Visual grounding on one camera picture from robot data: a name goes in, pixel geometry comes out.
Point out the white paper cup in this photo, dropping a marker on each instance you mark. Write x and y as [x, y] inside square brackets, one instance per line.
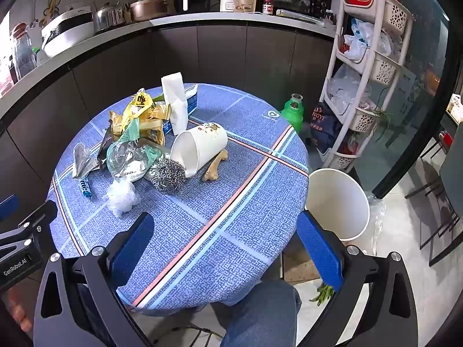
[199, 148]

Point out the white black cooking appliance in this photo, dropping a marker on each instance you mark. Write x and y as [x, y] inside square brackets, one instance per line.
[67, 30]

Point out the silver foil bag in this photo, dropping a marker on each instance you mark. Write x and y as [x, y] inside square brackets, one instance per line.
[130, 161]

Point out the grey foil wrapper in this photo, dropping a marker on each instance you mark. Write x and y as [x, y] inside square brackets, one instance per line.
[84, 161]

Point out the person's left hand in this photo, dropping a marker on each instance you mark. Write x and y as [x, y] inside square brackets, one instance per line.
[18, 312]

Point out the crumpled clear plastic film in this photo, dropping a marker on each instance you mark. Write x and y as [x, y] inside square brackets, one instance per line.
[122, 198]

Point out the white tissue pack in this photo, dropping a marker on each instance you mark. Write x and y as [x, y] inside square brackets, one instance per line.
[175, 101]

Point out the person's leg in jeans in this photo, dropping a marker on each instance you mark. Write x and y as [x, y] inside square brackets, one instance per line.
[260, 314]

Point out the copper pot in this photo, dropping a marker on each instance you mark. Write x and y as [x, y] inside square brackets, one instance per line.
[148, 10]

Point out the white trash bin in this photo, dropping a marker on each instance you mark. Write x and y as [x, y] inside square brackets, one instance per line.
[336, 202]

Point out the blue white tissue package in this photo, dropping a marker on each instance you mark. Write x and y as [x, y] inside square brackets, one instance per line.
[191, 103]

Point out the dark blue bag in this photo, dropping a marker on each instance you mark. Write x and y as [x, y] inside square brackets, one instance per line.
[323, 126]

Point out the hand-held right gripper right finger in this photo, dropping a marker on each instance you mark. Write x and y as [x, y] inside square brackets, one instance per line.
[320, 249]

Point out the yellow snack wrapper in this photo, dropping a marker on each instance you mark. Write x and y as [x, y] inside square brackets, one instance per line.
[139, 110]

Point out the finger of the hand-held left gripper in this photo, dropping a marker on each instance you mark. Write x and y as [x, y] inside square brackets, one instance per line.
[39, 215]
[9, 206]

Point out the teal plastic wrapper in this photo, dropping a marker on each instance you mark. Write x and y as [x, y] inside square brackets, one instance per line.
[128, 130]

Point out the steel wool scrubber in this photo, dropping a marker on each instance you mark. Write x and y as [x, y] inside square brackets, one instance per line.
[168, 175]

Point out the glass jar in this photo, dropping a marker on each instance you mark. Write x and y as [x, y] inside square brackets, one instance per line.
[22, 52]

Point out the steel kettle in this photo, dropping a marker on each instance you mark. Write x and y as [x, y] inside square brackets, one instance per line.
[106, 14]

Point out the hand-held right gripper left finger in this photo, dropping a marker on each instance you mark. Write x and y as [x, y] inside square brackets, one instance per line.
[132, 245]

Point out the green vegetable stalks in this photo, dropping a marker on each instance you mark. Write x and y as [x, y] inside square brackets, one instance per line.
[322, 294]

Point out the clear plastic bag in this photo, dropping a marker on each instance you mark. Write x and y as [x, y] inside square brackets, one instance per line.
[378, 220]

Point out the brown snack wrapper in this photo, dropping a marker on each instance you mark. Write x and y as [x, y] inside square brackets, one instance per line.
[106, 144]

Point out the blue candy wrapper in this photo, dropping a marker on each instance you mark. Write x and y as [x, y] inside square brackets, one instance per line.
[85, 188]

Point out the bone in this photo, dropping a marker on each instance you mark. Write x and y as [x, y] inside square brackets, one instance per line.
[217, 168]

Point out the green plastic bottle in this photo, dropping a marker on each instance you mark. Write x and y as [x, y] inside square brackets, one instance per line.
[293, 114]

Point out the blue plaid tablecloth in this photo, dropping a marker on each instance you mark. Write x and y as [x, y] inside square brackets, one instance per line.
[224, 220]

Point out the red lid jar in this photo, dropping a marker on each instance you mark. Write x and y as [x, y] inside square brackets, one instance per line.
[267, 7]

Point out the white storage rack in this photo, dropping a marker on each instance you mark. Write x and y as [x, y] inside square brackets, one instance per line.
[365, 90]

